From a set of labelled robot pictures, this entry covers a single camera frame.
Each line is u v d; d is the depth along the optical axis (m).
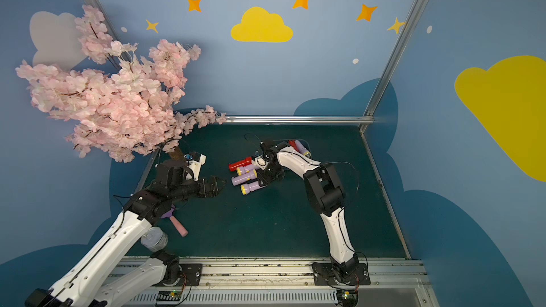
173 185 0.56
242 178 0.98
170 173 0.54
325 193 0.56
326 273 0.75
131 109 0.58
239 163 1.04
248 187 0.93
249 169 1.01
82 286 0.39
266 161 0.90
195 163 0.66
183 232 0.82
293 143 1.07
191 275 0.75
